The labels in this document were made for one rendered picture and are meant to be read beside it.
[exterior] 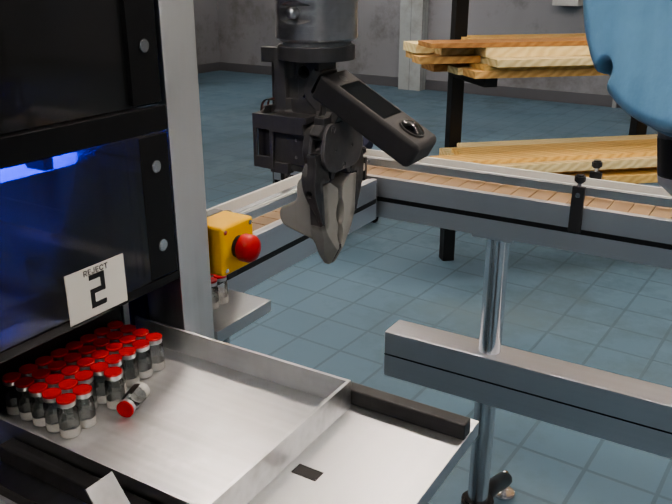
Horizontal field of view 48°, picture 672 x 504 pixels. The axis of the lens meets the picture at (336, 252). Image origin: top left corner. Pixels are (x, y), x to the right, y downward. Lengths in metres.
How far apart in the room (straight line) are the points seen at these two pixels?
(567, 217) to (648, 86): 1.28
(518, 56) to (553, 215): 1.77
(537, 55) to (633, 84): 3.02
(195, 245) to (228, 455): 0.31
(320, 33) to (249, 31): 10.39
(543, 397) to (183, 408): 0.99
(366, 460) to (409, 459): 0.05
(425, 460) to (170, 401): 0.31
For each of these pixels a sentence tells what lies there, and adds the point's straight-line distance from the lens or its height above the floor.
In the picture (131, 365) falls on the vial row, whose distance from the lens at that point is 0.95.
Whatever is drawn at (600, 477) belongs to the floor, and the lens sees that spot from 2.37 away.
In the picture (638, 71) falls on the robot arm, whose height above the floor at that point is 1.33.
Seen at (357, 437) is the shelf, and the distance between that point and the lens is 0.85.
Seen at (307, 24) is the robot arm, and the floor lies 1.32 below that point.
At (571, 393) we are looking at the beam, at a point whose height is 0.52.
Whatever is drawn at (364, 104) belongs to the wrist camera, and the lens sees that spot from 0.68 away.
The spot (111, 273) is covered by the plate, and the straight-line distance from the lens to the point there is 0.90.
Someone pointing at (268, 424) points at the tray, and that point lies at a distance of 0.87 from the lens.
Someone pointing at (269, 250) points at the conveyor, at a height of 0.89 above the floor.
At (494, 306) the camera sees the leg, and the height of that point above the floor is 0.67.
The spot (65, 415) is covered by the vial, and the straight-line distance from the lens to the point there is 0.87.
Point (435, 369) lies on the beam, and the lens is 1.79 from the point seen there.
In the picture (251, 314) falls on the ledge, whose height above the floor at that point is 0.88.
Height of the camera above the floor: 1.36
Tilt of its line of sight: 20 degrees down
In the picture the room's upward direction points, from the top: straight up
